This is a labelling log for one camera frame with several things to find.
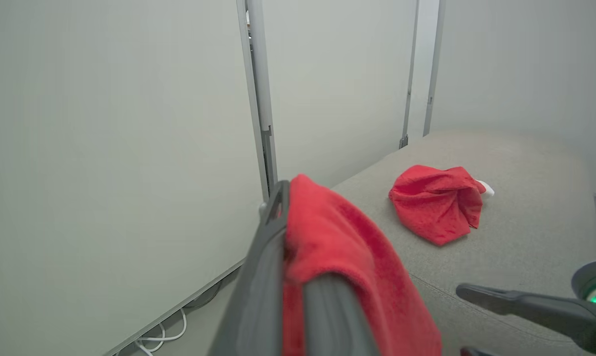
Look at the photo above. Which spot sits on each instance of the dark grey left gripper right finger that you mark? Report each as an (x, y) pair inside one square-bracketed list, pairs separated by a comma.
[(332, 321)]

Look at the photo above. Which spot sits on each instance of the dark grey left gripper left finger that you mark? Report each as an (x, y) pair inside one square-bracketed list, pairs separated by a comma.
[(258, 296)]

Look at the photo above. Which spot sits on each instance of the plain red fleece garment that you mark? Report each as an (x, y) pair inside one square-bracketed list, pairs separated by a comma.
[(337, 237)]

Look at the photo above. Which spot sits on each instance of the red garment with white trim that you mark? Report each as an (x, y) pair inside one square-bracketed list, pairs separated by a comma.
[(436, 207)]

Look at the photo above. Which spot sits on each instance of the grey partition post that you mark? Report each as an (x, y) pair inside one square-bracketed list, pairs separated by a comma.
[(431, 74), (261, 74)]

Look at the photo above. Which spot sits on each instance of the grey padded couch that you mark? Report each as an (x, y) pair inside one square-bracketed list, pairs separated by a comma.
[(525, 237)]

